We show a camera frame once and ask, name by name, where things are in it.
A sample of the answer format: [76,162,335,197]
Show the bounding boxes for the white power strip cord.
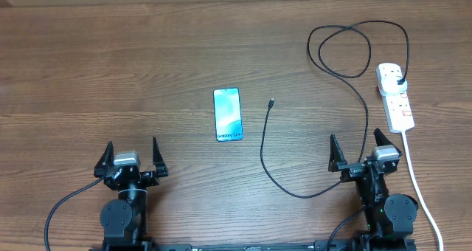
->
[400,130,445,251]

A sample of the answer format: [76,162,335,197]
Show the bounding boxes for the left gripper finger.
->
[153,137,168,176]
[94,141,114,172]

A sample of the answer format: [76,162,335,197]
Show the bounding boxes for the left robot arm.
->
[94,139,168,250]

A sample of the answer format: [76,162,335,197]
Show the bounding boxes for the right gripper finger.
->
[373,128,402,156]
[328,134,347,172]

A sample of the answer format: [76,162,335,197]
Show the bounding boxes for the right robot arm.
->
[326,128,419,250]

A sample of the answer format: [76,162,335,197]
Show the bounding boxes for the Samsung Galaxy smartphone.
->
[213,87,243,142]

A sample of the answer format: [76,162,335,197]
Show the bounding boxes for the black USB charging cable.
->
[260,20,411,200]

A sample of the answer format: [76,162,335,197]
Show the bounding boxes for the white power strip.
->
[376,63,414,133]

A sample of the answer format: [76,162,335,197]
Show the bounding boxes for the white charger plug adapter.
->
[378,76,408,97]

